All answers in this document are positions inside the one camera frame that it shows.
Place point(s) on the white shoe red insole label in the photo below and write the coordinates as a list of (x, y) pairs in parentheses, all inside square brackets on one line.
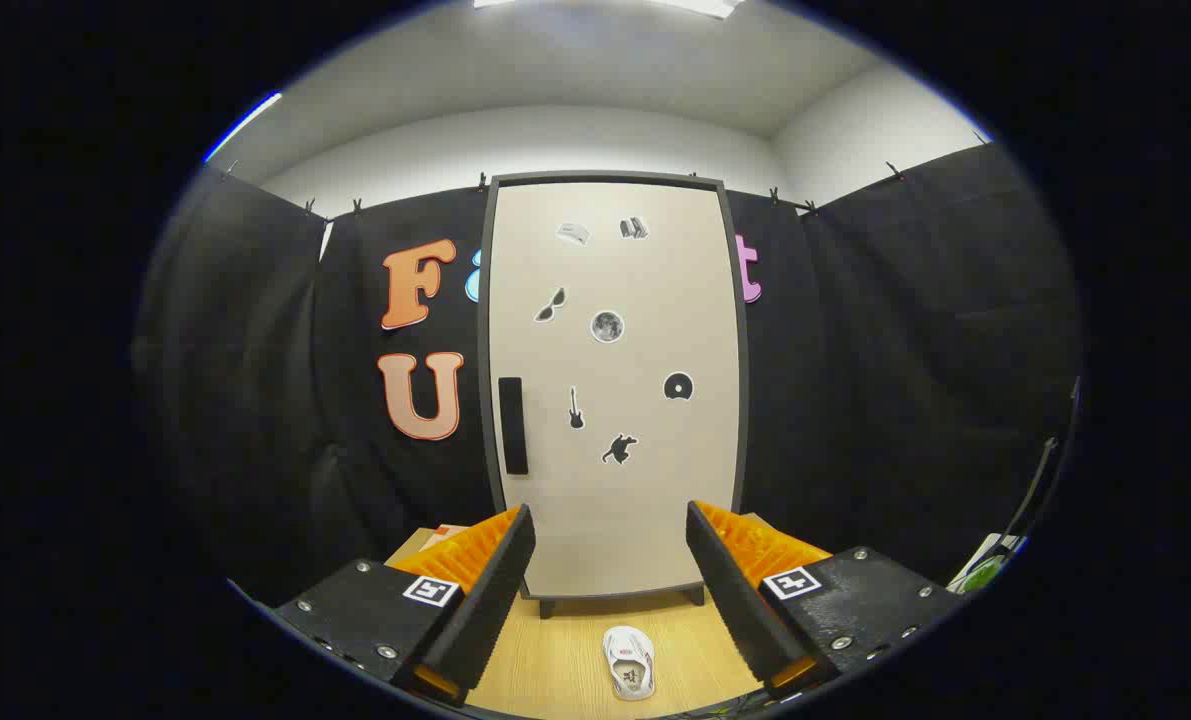
[(627, 665)]

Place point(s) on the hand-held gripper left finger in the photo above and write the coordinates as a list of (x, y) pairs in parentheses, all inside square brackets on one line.
[(495, 590)]

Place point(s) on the ceiling light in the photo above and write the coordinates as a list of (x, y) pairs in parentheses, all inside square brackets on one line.
[(700, 6)]

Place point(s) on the glass bowl with green contents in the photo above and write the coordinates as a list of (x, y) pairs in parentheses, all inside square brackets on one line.
[(983, 573)]

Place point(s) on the white desk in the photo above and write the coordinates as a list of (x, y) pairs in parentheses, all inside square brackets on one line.
[(985, 550)]

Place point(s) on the beige shoe cabinet door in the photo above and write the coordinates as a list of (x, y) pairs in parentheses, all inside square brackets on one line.
[(645, 500)]

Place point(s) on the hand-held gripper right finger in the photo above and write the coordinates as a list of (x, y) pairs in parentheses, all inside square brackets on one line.
[(730, 590)]

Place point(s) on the grey shoe cabinet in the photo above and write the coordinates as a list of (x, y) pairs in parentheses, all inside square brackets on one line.
[(483, 300)]

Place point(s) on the black backdrop cloth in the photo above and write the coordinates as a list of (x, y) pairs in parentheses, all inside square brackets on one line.
[(855, 400)]

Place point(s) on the beige book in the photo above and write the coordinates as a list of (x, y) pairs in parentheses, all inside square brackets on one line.
[(445, 533)]

